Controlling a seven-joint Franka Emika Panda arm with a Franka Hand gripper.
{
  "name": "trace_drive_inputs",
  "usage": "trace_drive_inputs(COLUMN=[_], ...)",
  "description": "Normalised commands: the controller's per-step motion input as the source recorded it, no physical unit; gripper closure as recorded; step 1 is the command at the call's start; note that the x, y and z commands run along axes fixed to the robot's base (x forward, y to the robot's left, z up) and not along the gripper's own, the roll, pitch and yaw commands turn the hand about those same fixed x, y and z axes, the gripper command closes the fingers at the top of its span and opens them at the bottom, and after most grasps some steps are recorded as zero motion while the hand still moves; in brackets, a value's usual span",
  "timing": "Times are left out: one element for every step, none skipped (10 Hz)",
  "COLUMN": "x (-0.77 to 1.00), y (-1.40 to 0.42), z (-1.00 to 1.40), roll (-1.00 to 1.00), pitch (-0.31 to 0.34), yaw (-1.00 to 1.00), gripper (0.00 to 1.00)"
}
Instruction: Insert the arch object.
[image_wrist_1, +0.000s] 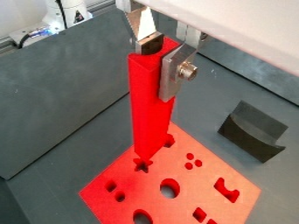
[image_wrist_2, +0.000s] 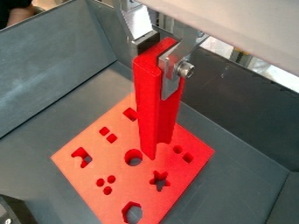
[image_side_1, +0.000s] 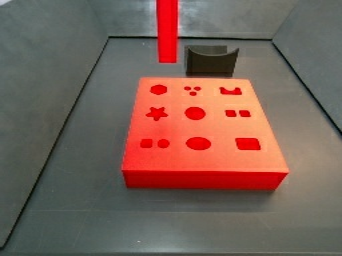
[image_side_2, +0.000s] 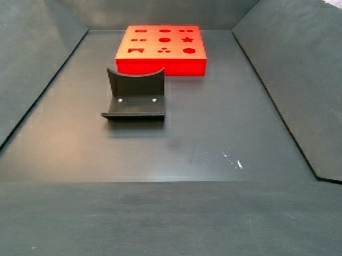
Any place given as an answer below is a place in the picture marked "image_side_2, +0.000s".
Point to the red shape sorter block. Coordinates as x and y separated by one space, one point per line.
168 47

